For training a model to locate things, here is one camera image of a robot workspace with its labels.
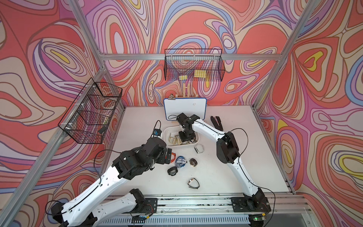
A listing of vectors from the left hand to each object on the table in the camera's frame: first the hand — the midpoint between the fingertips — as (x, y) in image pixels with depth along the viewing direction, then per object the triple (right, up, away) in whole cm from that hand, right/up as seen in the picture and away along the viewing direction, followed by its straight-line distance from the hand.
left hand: (164, 150), depth 69 cm
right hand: (+11, 0, +28) cm, 30 cm away
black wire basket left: (-42, +15, +5) cm, 44 cm away
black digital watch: (+3, -15, +13) cm, 20 cm away
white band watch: (+20, -4, +26) cm, 33 cm away
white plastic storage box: (+2, +7, +31) cm, 32 cm away
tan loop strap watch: (+1, +1, +29) cm, 29 cm away
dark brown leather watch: (+16, -11, +16) cm, 24 cm away
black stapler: (+36, +11, +36) cm, 52 cm away
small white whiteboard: (+14, +24, +27) cm, 39 cm away
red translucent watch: (+3, -11, +20) cm, 23 cm away
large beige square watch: (+5, +1, +27) cm, 27 cm away
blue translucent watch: (+8, -11, +19) cm, 24 cm away
